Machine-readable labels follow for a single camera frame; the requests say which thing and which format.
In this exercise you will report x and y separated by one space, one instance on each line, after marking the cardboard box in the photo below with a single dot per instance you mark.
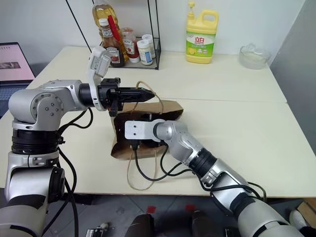
308 209

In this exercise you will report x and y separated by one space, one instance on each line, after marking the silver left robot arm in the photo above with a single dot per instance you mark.
49 98

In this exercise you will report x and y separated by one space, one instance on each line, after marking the clear glass bowl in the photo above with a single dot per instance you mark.
254 59

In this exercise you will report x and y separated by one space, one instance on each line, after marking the cooking oil bottle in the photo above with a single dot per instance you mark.
103 12

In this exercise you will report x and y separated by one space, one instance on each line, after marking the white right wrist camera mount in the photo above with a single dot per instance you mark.
138 129

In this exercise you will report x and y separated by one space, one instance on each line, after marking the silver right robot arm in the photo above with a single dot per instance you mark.
222 177

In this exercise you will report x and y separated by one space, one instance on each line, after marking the open laptop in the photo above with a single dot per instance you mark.
12 64

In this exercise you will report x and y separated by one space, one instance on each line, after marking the dark sauce glass bottle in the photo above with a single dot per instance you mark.
113 56

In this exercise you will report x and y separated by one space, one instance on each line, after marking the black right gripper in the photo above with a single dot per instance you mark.
150 143

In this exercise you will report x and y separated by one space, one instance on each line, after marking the white jar blue label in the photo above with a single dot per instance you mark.
145 55

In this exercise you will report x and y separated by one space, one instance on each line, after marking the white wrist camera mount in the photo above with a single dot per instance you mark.
98 61
138 129

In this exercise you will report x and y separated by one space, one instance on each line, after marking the yellow detergent bottle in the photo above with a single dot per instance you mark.
201 42

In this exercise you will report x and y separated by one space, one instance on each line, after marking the brown paper bag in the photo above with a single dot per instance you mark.
170 108

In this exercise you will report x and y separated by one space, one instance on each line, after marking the white shoe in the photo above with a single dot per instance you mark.
297 219

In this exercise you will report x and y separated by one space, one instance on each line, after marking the dark rounded shape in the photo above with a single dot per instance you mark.
142 225

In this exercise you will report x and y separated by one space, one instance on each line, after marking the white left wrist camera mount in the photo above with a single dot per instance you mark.
98 61

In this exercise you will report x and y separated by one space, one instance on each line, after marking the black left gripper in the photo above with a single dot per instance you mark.
106 92

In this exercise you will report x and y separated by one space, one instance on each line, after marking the red ketchup bottle white cap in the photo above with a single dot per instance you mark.
129 47

